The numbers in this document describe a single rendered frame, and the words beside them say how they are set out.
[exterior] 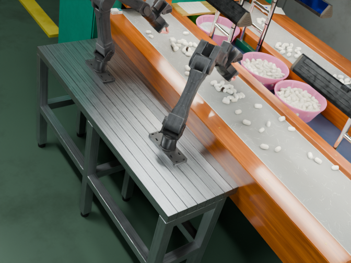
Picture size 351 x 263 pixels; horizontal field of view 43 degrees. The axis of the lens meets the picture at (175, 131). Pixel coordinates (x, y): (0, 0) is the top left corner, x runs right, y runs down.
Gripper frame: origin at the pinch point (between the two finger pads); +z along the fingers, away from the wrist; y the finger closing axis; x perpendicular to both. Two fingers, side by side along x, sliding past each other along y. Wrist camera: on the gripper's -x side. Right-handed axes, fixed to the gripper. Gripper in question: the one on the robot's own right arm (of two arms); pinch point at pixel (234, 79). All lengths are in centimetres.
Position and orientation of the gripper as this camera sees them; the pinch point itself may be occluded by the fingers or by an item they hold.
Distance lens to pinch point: 223.6
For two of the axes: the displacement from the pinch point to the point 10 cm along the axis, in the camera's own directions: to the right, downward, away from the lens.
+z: 5.1, 3.4, 7.9
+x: -6.9, 7.1, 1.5
